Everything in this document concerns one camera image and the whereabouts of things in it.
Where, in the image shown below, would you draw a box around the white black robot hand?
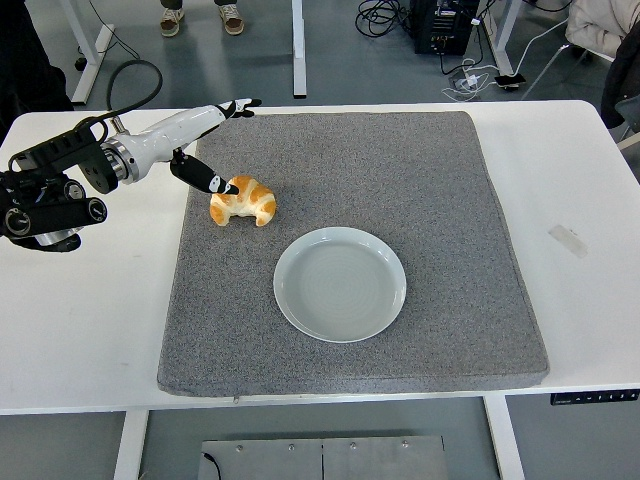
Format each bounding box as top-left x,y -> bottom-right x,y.
119,97 -> 263,197

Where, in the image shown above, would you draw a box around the golden croissant bread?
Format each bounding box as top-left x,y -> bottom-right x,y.
209,174 -> 279,228

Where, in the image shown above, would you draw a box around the grey round plate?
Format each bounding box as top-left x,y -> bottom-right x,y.
273,226 -> 408,344

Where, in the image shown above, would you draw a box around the grey metal plate with screws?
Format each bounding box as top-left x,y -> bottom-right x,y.
199,434 -> 447,480

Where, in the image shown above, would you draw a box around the white background table leg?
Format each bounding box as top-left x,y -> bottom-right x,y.
291,0 -> 308,99
47,0 -> 117,106
482,0 -> 524,76

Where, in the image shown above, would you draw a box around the person's beige shoe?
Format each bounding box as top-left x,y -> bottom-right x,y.
218,2 -> 246,36
159,5 -> 186,38

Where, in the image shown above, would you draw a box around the person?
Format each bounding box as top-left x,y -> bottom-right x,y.
0,0 -> 75,134

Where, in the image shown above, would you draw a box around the grey speckled mat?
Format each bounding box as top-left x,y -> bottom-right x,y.
156,110 -> 551,399

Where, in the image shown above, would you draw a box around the black computer tower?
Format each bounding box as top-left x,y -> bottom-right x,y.
409,0 -> 484,56

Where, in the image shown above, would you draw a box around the black phone on floor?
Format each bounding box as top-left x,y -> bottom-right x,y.
494,73 -> 527,92

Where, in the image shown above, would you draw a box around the clear tape strip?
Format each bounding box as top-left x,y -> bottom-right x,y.
548,224 -> 590,259

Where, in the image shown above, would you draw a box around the beige padded jacket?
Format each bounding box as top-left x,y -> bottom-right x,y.
565,0 -> 640,56

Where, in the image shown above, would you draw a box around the black jacket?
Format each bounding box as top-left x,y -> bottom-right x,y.
599,34 -> 640,131

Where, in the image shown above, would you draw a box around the black table control panel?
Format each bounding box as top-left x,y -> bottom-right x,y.
550,388 -> 640,406

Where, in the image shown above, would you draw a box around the black floor cable with plug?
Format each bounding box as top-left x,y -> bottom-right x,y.
73,0 -> 142,71

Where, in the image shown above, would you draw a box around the tangled black floor cables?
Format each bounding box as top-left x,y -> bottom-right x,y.
355,0 -> 416,39

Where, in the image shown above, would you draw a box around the white charger with cable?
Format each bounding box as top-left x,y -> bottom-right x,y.
442,57 -> 501,101

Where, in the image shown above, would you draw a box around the grey metal chair frame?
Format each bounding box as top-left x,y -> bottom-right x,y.
519,42 -> 617,101

